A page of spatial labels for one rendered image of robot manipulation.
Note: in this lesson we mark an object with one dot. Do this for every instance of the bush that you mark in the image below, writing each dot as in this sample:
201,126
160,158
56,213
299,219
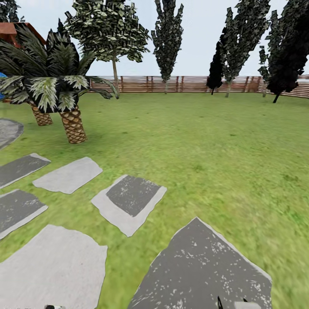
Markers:
10,68
58,77

